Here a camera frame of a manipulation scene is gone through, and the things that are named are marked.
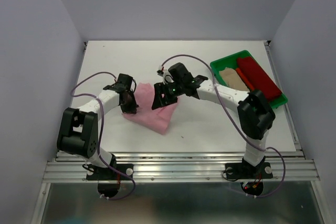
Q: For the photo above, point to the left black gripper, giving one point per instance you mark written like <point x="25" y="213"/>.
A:
<point x="132" y="108"/>

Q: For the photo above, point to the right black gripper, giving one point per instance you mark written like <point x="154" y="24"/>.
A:
<point x="158" y="102"/>

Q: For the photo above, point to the pink t-shirt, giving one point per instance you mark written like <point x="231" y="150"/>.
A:
<point x="157" y="120"/>

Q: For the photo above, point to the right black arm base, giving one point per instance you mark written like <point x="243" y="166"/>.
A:
<point x="251" y="176"/>

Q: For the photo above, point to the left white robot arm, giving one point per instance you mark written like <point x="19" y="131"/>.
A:
<point x="81" y="128"/>

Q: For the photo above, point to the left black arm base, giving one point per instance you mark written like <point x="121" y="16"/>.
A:
<point x="109" y="180"/>

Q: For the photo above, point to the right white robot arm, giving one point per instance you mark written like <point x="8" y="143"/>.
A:
<point x="254" y="112"/>

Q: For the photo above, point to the rolled beige t-shirt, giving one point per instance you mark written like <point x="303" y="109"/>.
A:
<point x="232" y="79"/>

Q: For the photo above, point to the green plastic tray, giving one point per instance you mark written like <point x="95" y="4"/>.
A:
<point x="231" y="62"/>

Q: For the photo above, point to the rolled red t-shirt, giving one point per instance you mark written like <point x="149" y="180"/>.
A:
<point x="258" y="78"/>

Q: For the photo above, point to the aluminium rail frame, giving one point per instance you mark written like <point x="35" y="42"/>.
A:
<point x="186" y="187"/>

